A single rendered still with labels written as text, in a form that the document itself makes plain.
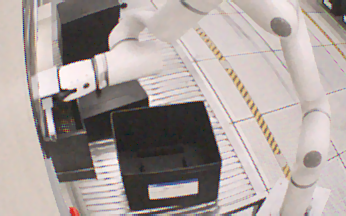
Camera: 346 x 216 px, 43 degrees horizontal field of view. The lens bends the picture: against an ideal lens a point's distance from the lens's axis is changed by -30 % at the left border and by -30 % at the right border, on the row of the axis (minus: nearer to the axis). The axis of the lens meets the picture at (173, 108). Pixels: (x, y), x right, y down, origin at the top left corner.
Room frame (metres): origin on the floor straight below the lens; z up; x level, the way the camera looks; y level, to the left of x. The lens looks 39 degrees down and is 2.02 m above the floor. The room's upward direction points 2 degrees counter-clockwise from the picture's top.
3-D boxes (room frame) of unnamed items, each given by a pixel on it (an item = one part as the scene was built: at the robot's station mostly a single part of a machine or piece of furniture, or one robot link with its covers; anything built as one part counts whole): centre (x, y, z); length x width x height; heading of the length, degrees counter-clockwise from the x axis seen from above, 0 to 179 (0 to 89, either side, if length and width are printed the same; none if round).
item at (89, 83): (1.10, 0.23, 1.25); 0.11 x 0.10 x 0.07; 106
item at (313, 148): (0.96, -0.39, 1.07); 0.19 x 0.12 x 0.24; 163
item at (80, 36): (2.05, 0.38, 0.89); 0.29 x 0.29 x 0.25; 20
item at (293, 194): (0.99, -0.40, 0.85); 0.19 x 0.19 x 0.18
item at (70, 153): (1.07, 0.33, 1.11); 0.24 x 0.20 x 0.32; 16
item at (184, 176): (1.24, 0.03, 0.85); 0.28 x 0.28 x 0.17; 8
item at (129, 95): (1.59, 0.26, 0.83); 0.29 x 0.29 x 0.13; 23
